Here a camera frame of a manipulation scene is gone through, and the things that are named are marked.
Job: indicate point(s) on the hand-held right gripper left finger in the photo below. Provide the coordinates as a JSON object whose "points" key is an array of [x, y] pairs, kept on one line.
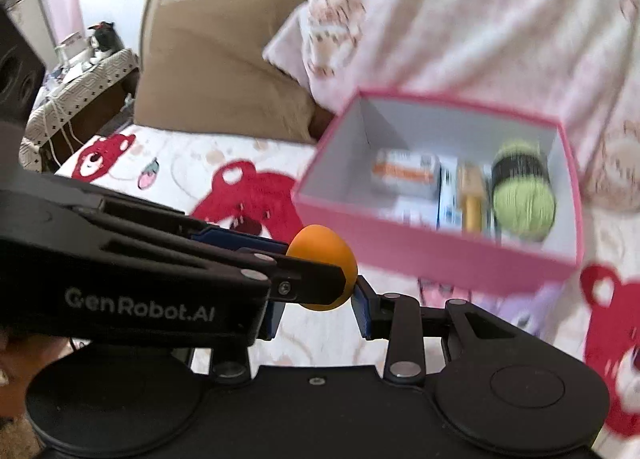
{"points": [[272, 319]]}

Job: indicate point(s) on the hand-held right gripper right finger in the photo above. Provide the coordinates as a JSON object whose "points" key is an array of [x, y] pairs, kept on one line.
{"points": [[362, 314]]}

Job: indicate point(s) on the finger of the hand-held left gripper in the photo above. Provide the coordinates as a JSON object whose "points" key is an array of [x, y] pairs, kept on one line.
{"points": [[235, 239], [310, 284]]}

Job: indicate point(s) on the green yarn ball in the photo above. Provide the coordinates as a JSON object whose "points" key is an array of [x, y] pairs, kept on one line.
{"points": [[522, 204]]}

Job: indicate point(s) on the orange ball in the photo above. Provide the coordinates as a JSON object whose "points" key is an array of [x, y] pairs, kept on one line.
{"points": [[320, 244]]}

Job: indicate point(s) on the pink printed blanket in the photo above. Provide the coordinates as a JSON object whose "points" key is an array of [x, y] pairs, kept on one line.
{"points": [[450, 14]]}

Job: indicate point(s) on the nightstand with patterned cloth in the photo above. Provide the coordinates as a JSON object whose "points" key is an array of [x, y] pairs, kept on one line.
{"points": [[85, 84]]}

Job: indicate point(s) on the white cabinet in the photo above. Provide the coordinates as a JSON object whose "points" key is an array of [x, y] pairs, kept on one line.
{"points": [[30, 24]]}

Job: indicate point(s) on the pink cardboard box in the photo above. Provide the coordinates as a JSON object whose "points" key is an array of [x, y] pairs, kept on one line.
{"points": [[425, 249]]}

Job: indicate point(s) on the brown pillow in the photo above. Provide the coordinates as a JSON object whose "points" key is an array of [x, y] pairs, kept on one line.
{"points": [[210, 79]]}

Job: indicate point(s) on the orange and white carton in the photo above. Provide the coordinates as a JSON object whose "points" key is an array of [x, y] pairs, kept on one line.
{"points": [[405, 174]]}

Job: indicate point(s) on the black and white plush toy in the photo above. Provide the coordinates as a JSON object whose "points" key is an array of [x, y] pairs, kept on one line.
{"points": [[107, 39]]}

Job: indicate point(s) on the red bear print bed sheet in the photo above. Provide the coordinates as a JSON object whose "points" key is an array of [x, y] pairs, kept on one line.
{"points": [[165, 154]]}

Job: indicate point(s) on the yellow tube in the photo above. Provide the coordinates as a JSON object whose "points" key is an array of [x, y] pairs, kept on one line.
{"points": [[472, 209]]}

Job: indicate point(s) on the blue wet wipes packet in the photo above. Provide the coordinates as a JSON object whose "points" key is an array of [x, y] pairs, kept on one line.
{"points": [[450, 209]]}

